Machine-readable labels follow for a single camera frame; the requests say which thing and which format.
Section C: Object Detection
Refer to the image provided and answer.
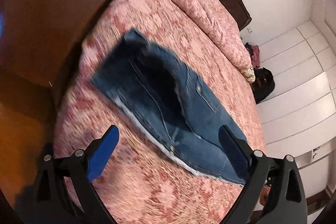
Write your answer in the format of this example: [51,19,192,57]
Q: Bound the blue denim jeans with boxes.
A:
[91,29,245,184]

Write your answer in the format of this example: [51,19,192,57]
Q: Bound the white built-in wardrobe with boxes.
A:
[257,20,335,197]

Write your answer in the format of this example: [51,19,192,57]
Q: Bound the pink floral bedspread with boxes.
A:
[54,0,265,223]

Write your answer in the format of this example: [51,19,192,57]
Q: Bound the black jacket on chair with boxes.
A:
[251,68,275,104]

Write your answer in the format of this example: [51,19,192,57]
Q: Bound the floral yellow pillow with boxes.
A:
[239,67,256,83]

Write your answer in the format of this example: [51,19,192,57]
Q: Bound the maroon clothes pile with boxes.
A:
[245,43,260,69]

